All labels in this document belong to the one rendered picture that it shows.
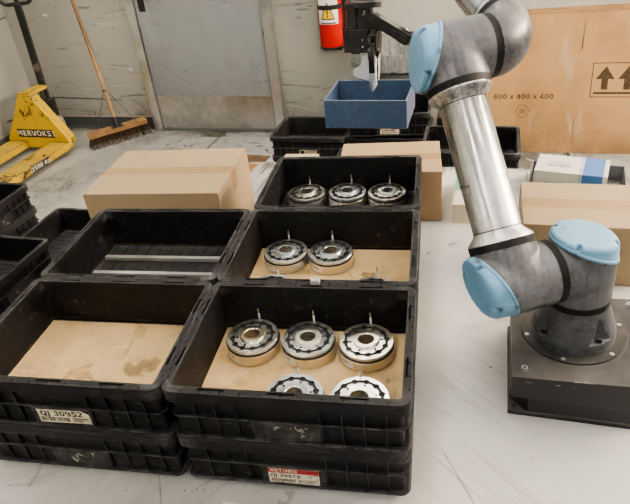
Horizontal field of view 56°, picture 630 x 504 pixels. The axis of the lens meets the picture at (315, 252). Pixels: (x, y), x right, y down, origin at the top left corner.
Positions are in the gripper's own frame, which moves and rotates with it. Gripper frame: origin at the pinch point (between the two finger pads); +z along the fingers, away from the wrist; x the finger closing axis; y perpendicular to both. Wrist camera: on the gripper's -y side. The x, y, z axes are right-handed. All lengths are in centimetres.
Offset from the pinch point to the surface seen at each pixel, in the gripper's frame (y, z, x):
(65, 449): 39, 50, 88
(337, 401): -13, 32, 84
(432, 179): -13.8, 27.7, -10.7
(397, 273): -12, 35, 35
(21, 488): 46, 57, 93
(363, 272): -5, 35, 36
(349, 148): 13.9, 23.3, -24.0
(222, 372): 14, 40, 72
